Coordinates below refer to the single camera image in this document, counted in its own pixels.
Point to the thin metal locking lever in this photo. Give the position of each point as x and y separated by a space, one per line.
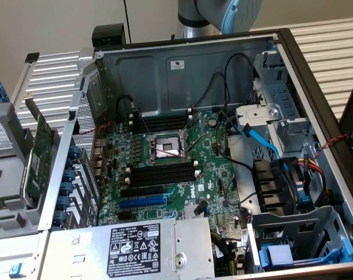
198 142
143 121

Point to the blue expansion slot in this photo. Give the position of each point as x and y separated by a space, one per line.
141 202

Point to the metal socket cover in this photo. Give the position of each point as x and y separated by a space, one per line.
192 122

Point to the black cooling fan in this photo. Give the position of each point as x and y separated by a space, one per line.
269 181

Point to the CPU socket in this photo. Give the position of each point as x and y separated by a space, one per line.
167 147

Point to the silver power supply housing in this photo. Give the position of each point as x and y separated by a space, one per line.
85 253

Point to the open metal PC case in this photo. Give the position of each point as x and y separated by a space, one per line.
141 84

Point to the white service tag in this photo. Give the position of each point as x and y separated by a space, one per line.
244 235

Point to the silver finned heatsink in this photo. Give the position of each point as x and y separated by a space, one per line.
189 214

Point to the metal drive cage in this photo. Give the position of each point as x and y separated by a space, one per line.
281 96

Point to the short black expansion slot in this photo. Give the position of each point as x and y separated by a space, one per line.
125 216

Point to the grey drive tray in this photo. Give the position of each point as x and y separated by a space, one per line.
10 175

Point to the blue plastic disk tray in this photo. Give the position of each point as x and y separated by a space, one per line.
333 256

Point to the blue plastic latch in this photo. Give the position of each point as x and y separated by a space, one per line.
15 269

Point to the black warning label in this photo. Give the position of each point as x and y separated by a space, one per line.
134 251

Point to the green graphics card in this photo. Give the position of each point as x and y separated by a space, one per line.
39 157

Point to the black box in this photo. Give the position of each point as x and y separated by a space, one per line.
107 36

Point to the long black expansion slot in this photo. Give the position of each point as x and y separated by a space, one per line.
141 192

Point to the blue plastic tab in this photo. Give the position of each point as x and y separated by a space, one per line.
307 201

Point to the green Dell motherboard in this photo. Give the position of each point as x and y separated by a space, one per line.
211 163

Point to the lavender plastic block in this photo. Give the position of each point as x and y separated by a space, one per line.
279 254

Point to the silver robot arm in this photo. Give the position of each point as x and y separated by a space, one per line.
193 17

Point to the dark framed panel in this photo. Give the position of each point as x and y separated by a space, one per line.
351 102

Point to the blue expansion slot clip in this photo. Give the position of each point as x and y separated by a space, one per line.
60 218
75 152
69 176
64 203
71 164
66 189

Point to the white certification label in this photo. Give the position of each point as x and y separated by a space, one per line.
177 64

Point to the grey metal disk bay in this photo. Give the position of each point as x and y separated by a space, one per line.
310 221

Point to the black intrusion switch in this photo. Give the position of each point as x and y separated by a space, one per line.
71 115

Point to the round coin battery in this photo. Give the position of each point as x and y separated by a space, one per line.
213 122

